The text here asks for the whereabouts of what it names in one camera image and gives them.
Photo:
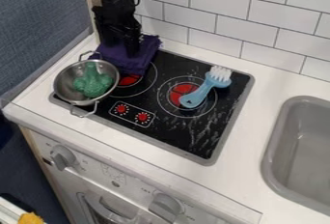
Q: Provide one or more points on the toy stove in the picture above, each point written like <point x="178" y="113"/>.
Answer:
<point x="189" y="121"/>

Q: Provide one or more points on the green toy broccoli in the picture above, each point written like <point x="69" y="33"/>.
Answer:
<point x="93" y="82"/>

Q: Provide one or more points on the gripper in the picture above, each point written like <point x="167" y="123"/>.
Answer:
<point x="117" y="18"/>

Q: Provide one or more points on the purple cloth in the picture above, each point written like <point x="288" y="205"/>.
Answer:
<point x="142" y="57"/>

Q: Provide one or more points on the silver pot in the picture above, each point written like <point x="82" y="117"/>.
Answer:
<point x="68" y="84"/>

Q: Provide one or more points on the blue dish brush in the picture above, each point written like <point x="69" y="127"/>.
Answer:
<point x="205" y="88"/>

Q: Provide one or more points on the toy sink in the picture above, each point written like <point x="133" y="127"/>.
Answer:
<point x="300" y="157"/>

